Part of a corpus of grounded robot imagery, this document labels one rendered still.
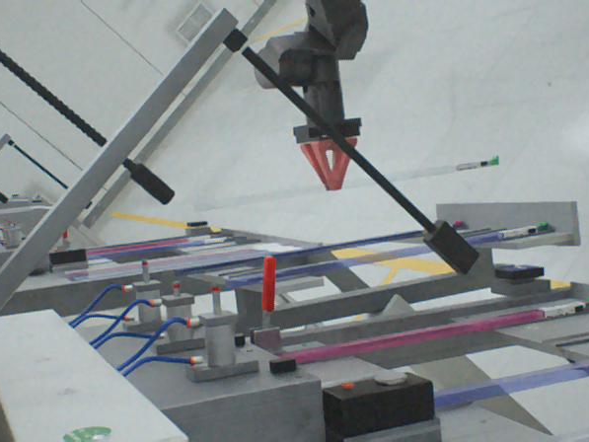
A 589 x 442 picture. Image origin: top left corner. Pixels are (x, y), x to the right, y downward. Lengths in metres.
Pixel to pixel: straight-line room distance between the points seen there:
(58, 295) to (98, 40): 6.94
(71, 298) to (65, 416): 1.20
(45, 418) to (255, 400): 0.15
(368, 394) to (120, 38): 8.07
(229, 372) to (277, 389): 0.05
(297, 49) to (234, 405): 0.69
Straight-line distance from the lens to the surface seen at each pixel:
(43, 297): 1.72
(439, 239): 0.70
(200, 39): 0.62
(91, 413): 0.53
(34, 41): 8.48
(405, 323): 1.08
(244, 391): 0.61
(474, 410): 0.74
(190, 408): 0.60
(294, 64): 1.22
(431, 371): 1.36
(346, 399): 0.63
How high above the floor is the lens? 1.42
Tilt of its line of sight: 19 degrees down
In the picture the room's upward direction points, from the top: 48 degrees counter-clockwise
